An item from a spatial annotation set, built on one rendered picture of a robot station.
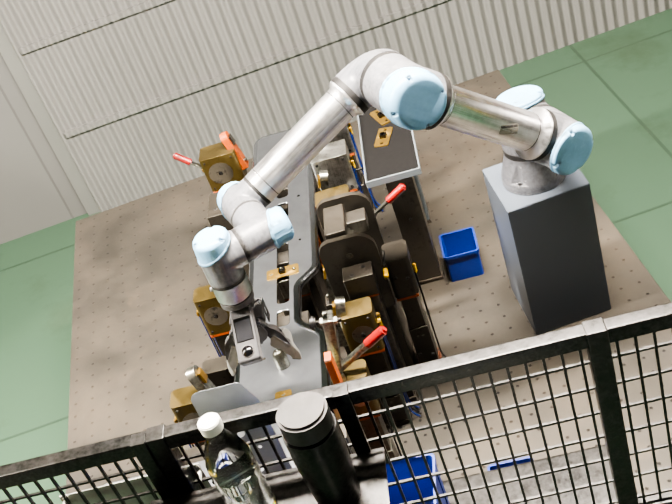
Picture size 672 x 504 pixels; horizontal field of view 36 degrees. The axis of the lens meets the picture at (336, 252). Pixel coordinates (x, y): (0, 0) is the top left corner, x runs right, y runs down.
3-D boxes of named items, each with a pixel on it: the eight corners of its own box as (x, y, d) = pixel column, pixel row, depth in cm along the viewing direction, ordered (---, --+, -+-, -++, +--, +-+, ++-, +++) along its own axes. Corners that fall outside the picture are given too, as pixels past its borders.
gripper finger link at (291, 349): (308, 334, 220) (272, 316, 216) (309, 353, 215) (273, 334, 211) (299, 343, 221) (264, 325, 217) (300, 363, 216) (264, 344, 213)
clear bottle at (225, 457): (237, 500, 149) (186, 408, 138) (279, 490, 148) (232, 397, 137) (235, 537, 144) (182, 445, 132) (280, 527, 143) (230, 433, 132)
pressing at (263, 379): (246, 143, 320) (244, 139, 319) (315, 123, 317) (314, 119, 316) (229, 495, 210) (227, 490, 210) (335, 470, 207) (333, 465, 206)
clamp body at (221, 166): (232, 241, 333) (191, 149, 312) (273, 231, 332) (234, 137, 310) (231, 258, 327) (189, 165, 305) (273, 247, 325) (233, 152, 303)
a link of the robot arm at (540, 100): (533, 121, 245) (523, 72, 237) (567, 142, 235) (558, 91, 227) (491, 144, 243) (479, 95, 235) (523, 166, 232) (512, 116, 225)
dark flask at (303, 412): (313, 480, 148) (273, 395, 138) (363, 468, 147) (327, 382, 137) (314, 522, 142) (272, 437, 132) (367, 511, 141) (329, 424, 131)
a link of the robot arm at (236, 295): (245, 285, 202) (206, 296, 203) (253, 302, 204) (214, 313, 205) (246, 262, 208) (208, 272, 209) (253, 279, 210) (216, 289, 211)
